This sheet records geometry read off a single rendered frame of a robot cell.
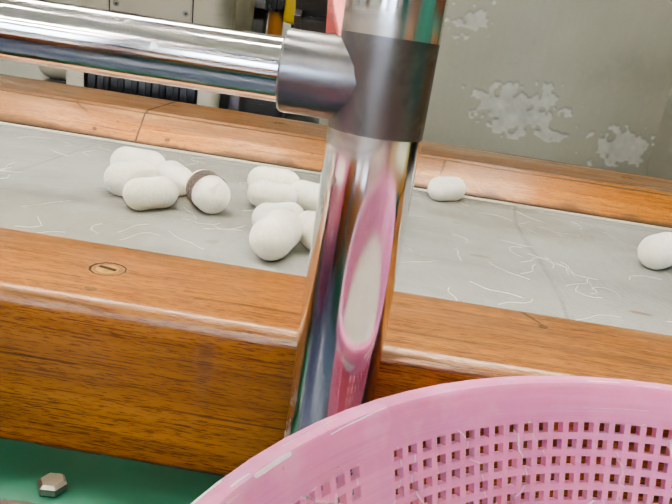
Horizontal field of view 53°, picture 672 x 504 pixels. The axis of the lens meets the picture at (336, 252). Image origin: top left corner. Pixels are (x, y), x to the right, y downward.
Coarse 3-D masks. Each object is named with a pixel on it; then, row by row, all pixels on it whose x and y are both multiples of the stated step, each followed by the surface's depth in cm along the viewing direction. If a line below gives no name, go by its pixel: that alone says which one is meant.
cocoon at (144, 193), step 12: (132, 180) 37; (144, 180) 37; (156, 180) 38; (168, 180) 38; (132, 192) 37; (144, 192) 37; (156, 192) 37; (168, 192) 38; (132, 204) 37; (144, 204) 37; (156, 204) 38; (168, 204) 38
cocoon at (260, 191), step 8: (256, 184) 41; (264, 184) 41; (272, 184) 41; (280, 184) 41; (248, 192) 41; (256, 192) 41; (264, 192) 41; (272, 192) 41; (280, 192) 41; (288, 192) 41; (256, 200) 41; (264, 200) 41; (272, 200) 41; (280, 200) 41; (288, 200) 41; (296, 200) 41
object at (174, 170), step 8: (160, 168) 42; (168, 168) 41; (176, 168) 41; (184, 168) 41; (168, 176) 41; (176, 176) 41; (184, 176) 41; (176, 184) 41; (184, 184) 41; (184, 192) 41
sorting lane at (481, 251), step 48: (0, 144) 48; (48, 144) 50; (96, 144) 53; (0, 192) 37; (48, 192) 38; (96, 192) 40; (240, 192) 45; (96, 240) 32; (144, 240) 33; (192, 240) 34; (240, 240) 35; (432, 240) 41; (480, 240) 42; (528, 240) 44; (576, 240) 46; (624, 240) 48; (432, 288) 33; (480, 288) 34; (528, 288) 35; (576, 288) 36; (624, 288) 37
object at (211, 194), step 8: (208, 176) 39; (216, 176) 39; (200, 184) 38; (208, 184) 38; (216, 184) 38; (224, 184) 38; (192, 192) 39; (200, 192) 38; (208, 192) 38; (216, 192) 38; (224, 192) 38; (192, 200) 39; (200, 200) 38; (208, 200) 38; (216, 200) 38; (224, 200) 38; (200, 208) 38; (208, 208) 38; (216, 208) 38; (224, 208) 39
